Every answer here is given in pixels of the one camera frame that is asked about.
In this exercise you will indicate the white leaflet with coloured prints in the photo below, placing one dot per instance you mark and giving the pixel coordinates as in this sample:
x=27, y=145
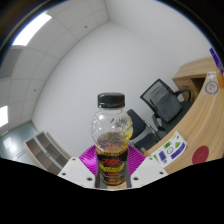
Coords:
x=170, y=150

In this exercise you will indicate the flat round red coaster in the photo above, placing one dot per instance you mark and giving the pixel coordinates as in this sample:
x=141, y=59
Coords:
x=200, y=155

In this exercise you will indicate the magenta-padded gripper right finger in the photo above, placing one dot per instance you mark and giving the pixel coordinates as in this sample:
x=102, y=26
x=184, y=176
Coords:
x=150, y=170

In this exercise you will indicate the clear packet with round print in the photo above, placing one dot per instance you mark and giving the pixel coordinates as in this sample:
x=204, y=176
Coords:
x=211, y=87

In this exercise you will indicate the wooden cabinet with glass doors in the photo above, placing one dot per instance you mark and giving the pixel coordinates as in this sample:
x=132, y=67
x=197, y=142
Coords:
x=50, y=156

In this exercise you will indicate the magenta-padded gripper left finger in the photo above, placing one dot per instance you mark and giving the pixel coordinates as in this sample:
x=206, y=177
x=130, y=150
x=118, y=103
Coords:
x=74, y=170

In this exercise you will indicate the wooden side desk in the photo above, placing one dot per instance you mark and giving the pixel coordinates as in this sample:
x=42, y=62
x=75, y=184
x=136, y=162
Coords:
x=193, y=71

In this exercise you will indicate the clear bottle with black cap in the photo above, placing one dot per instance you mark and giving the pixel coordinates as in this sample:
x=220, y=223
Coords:
x=111, y=133

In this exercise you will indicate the black mesh-back office chair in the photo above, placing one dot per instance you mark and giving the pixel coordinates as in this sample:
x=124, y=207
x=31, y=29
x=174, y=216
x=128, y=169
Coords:
x=146, y=96

